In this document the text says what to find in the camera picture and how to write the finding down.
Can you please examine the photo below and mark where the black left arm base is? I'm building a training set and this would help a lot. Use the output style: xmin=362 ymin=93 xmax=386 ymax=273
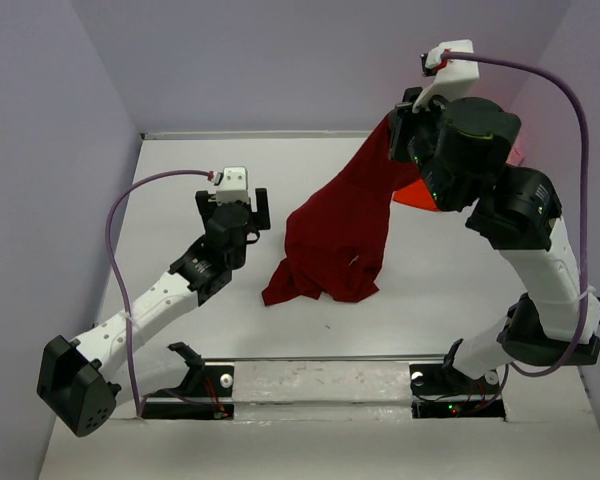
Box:
xmin=141 ymin=342 xmax=235 ymax=420

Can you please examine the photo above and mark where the dark red t shirt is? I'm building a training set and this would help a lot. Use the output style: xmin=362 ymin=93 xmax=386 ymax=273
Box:
xmin=261 ymin=117 xmax=419 ymax=306

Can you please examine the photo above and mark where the white rail at table edge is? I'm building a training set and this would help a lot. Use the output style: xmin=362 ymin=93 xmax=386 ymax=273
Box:
xmin=140 ymin=130 xmax=370 ymax=141

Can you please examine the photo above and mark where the pink t shirt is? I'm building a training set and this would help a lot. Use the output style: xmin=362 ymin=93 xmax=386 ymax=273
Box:
xmin=506 ymin=143 xmax=525 ymax=166

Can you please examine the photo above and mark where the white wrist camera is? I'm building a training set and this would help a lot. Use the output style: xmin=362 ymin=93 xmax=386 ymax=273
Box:
xmin=215 ymin=166 xmax=250 ymax=204
xmin=412 ymin=39 xmax=479 ymax=113

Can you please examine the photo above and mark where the orange t shirt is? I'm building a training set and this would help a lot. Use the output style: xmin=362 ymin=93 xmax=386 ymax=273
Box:
xmin=393 ymin=180 xmax=439 ymax=212

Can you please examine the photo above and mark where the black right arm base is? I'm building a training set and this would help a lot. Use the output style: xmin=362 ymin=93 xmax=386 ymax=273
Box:
xmin=409 ymin=362 xmax=506 ymax=420

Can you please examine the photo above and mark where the white front board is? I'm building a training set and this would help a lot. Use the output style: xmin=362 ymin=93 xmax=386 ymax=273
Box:
xmin=41 ymin=369 xmax=600 ymax=479

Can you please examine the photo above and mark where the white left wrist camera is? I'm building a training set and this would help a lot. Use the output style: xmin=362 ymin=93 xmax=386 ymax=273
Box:
xmin=215 ymin=166 xmax=250 ymax=204

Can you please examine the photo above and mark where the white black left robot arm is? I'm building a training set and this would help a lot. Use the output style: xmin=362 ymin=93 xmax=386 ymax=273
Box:
xmin=36 ymin=188 xmax=271 ymax=437

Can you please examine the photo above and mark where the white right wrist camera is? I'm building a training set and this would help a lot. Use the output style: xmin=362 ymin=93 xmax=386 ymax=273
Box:
xmin=412 ymin=39 xmax=479 ymax=113

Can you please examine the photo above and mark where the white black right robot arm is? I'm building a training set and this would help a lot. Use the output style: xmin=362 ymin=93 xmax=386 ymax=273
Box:
xmin=389 ymin=87 xmax=600 ymax=392

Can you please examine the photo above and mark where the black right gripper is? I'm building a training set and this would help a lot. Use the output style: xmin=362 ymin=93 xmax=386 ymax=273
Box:
xmin=390 ymin=83 xmax=461 ymax=212

